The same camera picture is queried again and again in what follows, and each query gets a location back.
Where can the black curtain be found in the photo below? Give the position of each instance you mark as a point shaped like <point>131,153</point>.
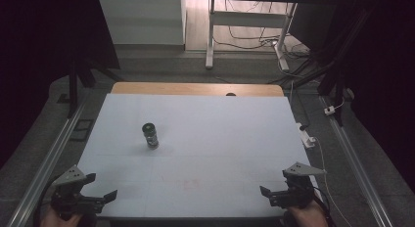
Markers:
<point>45,37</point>
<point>378,73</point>

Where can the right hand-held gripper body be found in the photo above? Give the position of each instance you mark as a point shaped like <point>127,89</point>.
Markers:
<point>298,188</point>

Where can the white desk frame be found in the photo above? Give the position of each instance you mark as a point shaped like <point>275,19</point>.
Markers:
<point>248,20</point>

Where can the aluminium rail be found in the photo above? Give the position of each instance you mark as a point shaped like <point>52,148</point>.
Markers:
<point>355,168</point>
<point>45,165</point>

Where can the white board sheet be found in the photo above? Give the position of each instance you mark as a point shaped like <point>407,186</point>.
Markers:
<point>202,148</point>

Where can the person's left hand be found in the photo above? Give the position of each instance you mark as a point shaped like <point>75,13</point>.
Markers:
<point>60,219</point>

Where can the black floor plate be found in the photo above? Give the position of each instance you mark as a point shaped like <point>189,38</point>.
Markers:
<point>81,129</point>

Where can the dark cylindrical can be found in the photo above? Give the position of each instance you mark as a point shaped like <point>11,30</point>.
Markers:
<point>150,135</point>

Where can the white cabinet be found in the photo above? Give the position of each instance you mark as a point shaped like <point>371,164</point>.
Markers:
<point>142,20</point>

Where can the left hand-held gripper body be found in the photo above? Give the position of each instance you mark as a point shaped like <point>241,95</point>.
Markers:
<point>70,191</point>

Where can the black metal stand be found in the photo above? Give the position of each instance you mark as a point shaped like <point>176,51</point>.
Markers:
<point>73,90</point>
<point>336,86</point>

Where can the person's right hand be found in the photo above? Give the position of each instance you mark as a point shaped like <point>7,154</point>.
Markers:
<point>308,217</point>

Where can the small white adapter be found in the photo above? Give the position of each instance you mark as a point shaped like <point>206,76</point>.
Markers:
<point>329,110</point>

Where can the wooden table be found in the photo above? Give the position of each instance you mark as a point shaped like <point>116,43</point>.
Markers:
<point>195,89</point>

